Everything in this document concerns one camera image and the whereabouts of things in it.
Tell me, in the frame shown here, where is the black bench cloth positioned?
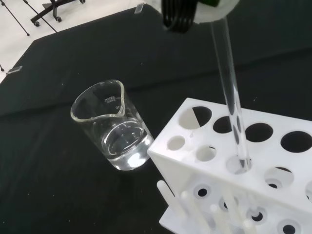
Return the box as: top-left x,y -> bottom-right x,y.
0,0 -> 312,234

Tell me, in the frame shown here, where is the black office chair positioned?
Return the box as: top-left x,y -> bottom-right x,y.
30,0 -> 86,27

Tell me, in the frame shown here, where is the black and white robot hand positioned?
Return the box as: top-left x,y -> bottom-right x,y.
147,0 -> 241,33

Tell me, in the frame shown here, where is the glass beaker with water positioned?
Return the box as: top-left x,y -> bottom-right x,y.
70,78 -> 155,172

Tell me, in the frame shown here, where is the white test tube rack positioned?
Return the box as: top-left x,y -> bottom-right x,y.
146,97 -> 312,234

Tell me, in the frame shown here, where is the black tripod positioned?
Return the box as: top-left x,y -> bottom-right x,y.
3,0 -> 59,37

